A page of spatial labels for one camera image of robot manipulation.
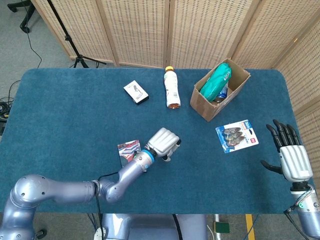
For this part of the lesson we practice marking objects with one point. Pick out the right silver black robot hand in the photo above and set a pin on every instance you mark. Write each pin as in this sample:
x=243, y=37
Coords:
x=295, y=162

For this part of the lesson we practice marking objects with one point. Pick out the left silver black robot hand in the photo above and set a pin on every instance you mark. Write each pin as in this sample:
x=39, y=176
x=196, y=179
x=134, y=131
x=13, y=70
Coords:
x=162, y=141

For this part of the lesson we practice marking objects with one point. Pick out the blue soda can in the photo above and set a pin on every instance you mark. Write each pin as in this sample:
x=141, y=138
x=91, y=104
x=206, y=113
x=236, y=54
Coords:
x=222, y=96

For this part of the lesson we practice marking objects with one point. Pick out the teal wet wipes pack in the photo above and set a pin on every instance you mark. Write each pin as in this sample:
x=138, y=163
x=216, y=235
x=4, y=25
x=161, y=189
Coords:
x=215, y=82

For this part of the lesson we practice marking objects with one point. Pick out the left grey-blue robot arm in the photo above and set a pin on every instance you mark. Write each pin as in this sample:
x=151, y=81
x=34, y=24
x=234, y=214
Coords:
x=62, y=187

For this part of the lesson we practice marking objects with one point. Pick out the red black card pack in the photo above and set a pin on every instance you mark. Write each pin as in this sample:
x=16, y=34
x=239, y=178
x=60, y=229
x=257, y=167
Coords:
x=126, y=150

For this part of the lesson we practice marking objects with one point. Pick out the open brown cardboard box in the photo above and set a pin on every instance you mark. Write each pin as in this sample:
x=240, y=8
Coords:
x=202, y=110

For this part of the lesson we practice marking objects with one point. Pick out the small white black box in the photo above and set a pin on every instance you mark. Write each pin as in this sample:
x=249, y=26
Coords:
x=135, y=91

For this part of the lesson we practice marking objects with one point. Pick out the white bottle with yellow cap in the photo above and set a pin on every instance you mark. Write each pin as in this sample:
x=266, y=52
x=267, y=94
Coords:
x=171, y=87

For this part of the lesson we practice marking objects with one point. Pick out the blue blister pack card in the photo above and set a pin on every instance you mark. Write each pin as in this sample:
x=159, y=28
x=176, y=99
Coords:
x=236, y=137

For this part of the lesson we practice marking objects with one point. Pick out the grey-blue robot torso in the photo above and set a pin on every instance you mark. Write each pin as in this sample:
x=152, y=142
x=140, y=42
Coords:
x=150, y=227

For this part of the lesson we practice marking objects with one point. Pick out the blue carpet table mat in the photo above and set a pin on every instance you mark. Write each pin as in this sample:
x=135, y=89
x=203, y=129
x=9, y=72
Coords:
x=75, y=105

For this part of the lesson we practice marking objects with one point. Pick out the green block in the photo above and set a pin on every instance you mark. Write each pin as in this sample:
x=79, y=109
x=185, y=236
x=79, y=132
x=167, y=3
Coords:
x=222, y=227

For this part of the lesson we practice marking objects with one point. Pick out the wicker folding screen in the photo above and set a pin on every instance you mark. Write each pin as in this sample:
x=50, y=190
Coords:
x=137, y=30

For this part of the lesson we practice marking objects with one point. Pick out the black tripod stand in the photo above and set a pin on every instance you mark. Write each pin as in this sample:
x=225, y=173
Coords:
x=66, y=37

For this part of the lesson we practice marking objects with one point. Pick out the black caster wheels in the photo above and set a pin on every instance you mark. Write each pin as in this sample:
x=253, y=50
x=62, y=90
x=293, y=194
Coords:
x=41, y=233

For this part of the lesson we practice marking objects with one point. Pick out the black office chair base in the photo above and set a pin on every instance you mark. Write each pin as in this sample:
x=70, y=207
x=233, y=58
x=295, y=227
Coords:
x=26, y=17

